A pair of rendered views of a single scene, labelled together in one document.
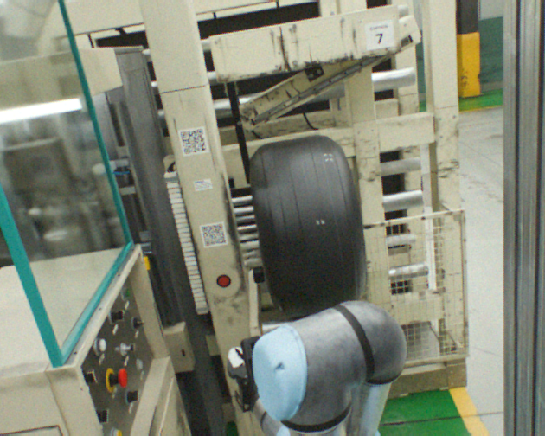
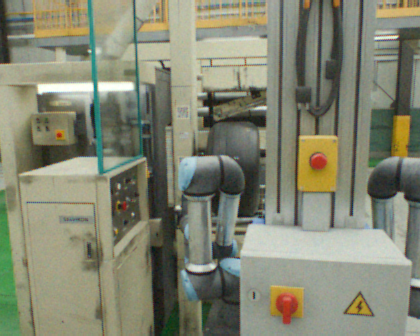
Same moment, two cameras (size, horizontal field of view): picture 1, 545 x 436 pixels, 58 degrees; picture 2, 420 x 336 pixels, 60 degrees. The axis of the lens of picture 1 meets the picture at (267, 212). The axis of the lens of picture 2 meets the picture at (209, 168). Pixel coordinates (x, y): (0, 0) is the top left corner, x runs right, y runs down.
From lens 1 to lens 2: 74 cm
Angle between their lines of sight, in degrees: 11
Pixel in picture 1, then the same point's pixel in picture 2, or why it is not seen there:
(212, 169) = (189, 127)
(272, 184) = (216, 137)
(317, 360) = (201, 165)
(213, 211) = (186, 150)
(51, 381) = (96, 181)
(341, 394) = (208, 184)
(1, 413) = (72, 192)
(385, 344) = (230, 169)
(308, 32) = (252, 71)
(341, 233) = (245, 165)
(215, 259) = not seen: hidden behind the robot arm
